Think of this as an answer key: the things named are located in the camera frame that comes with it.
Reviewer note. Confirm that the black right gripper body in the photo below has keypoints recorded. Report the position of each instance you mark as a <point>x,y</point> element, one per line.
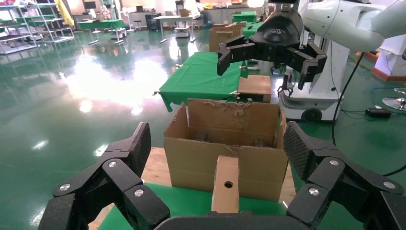
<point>276,31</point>

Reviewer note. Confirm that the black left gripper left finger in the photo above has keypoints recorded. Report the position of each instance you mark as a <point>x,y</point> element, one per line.
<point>127,158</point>

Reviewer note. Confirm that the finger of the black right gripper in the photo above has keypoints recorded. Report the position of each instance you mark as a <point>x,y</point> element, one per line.
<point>312,63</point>
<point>234,52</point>

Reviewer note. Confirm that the black background robot gripper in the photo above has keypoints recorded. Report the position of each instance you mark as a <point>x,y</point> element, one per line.
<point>285,89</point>

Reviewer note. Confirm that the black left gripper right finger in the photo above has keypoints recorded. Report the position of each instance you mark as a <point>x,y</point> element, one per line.
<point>317,158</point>

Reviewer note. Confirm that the small cardboard box with hole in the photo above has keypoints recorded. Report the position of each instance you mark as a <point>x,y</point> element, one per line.
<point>225,196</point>

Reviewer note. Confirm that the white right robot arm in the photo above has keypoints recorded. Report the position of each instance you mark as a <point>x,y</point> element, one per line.
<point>342,22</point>

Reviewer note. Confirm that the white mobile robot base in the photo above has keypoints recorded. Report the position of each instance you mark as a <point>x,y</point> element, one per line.
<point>182,32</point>
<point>118,33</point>

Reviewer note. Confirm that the tall brown cardboard box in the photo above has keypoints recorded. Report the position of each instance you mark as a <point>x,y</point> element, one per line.
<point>219,39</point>

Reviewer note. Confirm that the flat brown cardboard box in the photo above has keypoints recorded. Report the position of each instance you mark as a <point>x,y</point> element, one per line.
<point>253,85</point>

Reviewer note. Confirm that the large open cardboard carton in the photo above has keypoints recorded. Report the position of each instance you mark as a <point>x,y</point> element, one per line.
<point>190,158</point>

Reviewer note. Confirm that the silver metal binder clip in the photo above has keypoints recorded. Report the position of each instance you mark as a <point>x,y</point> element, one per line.
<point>180,65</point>
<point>243,67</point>
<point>235,94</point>
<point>155,93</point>

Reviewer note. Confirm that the white wheeled background robot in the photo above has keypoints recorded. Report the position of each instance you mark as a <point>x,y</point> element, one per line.
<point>323,82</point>

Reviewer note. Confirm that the green tablecloth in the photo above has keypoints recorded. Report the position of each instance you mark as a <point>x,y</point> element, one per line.
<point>244,16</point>
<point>187,203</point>
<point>196,76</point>
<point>250,30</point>

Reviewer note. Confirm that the seated person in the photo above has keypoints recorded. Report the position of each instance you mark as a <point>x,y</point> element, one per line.
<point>203,16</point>

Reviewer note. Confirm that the white table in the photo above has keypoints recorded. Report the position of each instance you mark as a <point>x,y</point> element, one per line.
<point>174,18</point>

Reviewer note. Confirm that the black power adapter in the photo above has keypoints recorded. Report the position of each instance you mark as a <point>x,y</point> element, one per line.
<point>378,113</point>

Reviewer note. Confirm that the white pillar with red base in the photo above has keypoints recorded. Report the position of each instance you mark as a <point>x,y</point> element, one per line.
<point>391,60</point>

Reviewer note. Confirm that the chrome stool base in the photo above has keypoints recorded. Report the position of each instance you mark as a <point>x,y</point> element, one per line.
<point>395,102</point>

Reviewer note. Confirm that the black bar stool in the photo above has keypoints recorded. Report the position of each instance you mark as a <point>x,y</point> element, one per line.
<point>137,23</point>

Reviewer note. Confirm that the green covered table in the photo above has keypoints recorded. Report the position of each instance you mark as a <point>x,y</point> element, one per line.
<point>101,23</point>

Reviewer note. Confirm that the white metal shelf rack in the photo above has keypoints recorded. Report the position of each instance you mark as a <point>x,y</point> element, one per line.
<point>52,30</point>
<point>12,38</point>

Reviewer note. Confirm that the yellow hanging cloth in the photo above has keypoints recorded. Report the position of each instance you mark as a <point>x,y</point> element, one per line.
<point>65,12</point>

